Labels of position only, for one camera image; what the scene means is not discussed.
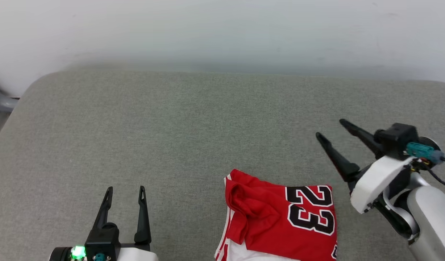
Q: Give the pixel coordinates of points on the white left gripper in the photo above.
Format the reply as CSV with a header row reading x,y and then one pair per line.
x,y
135,253

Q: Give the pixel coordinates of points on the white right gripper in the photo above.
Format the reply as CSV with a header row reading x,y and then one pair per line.
x,y
374,181

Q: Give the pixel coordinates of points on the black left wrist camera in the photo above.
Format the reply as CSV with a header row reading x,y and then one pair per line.
x,y
103,239

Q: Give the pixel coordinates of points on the red white basketball jersey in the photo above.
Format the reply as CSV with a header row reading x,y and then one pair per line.
x,y
266,221

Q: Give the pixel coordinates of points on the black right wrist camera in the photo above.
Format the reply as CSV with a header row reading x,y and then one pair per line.
x,y
394,139

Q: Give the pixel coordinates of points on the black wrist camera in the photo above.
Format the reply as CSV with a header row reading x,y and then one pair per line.
x,y
103,239
394,139

